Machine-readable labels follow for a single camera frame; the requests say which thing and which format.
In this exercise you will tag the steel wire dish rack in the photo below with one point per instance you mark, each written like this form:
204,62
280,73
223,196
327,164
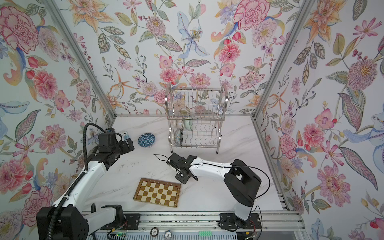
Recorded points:
205,107

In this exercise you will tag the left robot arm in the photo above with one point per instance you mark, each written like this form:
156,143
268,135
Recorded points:
64,220

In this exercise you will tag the wooden chessboard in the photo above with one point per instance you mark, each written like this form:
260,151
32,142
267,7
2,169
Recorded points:
158,192

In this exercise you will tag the blue patterned bowl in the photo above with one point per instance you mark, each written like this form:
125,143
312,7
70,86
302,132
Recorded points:
146,140

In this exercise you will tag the dark petal pattern bowl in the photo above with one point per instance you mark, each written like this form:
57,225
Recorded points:
178,137

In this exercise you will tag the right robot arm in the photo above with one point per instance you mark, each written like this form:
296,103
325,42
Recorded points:
242,182

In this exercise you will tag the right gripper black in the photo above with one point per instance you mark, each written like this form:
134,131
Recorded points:
181,180

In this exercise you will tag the green connector block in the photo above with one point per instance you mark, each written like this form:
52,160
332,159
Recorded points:
205,233

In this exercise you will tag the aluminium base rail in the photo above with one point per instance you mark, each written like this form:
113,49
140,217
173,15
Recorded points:
267,221

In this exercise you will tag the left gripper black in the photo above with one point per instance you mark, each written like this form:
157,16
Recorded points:
125,148

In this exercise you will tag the round gauge left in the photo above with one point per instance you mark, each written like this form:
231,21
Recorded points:
154,232

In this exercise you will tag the round gauge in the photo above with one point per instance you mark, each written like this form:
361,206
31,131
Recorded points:
154,232
168,235

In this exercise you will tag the round gauge right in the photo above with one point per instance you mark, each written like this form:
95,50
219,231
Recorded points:
168,235

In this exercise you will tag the mint green bowl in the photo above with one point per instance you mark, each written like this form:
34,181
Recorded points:
188,125

